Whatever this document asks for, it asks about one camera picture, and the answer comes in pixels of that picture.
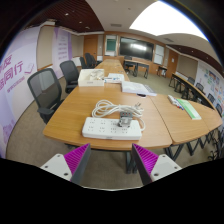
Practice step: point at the dark desk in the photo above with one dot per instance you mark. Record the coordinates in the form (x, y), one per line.
(138, 63)

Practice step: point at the white open cardboard box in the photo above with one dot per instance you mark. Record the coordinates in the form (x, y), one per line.
(90, 81)

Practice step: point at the green booklet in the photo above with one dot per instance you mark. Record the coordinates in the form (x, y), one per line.
(188, 109)

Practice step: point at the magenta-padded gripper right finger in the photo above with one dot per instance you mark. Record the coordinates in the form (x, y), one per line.
(146, 160)

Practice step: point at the large black wall screen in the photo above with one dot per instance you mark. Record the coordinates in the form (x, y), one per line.
(136, 48)

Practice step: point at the colourful wall poster display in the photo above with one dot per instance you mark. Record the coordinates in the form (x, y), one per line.
(211, 83)

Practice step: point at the white power strip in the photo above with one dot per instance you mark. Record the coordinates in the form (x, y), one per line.
(103, 130)

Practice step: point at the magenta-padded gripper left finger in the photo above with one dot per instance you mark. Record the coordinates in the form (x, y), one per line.
(77, 159)

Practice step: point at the black mesh office chair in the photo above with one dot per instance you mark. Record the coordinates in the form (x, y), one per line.
(41, 86)
(69, 71)

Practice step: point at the row of black office chairs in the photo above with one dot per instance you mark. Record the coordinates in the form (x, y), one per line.
(88, 60)

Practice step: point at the blue and red markers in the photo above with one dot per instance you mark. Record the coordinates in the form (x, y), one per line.
(179, 106)

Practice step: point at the wooden door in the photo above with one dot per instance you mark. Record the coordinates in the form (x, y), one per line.
(172, 63)
(90, 46)

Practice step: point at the blue and white leaflet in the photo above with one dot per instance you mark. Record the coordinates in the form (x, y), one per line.
(115, 77)

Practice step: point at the plain whiteboard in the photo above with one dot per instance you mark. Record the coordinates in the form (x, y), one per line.
(159, 54)

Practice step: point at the black and silver charger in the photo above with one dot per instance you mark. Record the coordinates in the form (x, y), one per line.
(124, 120)

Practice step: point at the white board eraser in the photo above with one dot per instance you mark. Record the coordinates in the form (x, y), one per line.
(172, 99)

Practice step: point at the small dark side table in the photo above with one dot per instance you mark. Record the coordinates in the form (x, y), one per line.
(162, 68)

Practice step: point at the small dark round disc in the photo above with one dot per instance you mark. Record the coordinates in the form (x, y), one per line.
(141, 95)

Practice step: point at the white flat box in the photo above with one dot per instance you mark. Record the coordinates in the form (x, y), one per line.
(135, 88)

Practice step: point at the narrow purple wall banner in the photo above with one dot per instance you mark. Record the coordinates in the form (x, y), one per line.
(61, 46)

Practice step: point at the group of black chairs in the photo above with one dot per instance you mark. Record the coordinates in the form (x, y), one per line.
(218, 108)

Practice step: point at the long wooden table row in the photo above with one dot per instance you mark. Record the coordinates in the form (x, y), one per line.
(190, 88)

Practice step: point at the large ceiling light panel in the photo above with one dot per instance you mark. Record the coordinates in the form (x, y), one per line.
(163, 20)

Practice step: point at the black chair behind desk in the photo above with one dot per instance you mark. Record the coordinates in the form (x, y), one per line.
(128, 63)

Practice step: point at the large purple wall banner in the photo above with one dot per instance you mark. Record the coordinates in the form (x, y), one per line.
(15, 80)

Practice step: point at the whiteboard with green sheet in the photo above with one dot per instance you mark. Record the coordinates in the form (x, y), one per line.
(111, 45)

